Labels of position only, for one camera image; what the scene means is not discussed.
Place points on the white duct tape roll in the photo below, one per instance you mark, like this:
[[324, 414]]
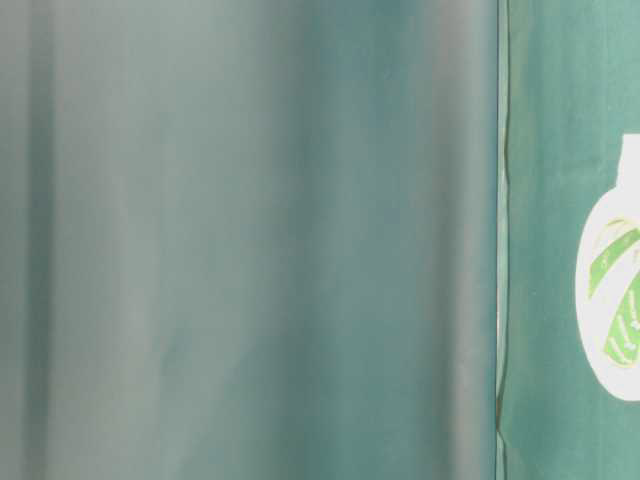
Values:
[[607, 280]]

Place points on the green table cloth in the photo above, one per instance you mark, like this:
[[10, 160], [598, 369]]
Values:
[[568, 93]]

